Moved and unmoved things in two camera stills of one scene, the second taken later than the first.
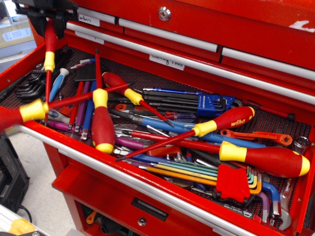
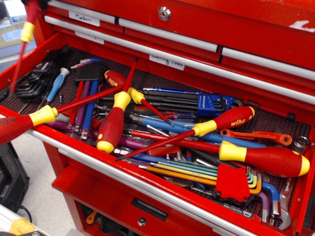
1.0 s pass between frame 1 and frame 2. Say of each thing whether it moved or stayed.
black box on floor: stayed
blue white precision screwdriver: stayed
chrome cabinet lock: stayed
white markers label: stayed
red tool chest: stayed
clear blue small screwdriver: stayed
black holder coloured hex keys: stayed
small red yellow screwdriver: moved
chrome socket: stayed
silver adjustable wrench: stayed
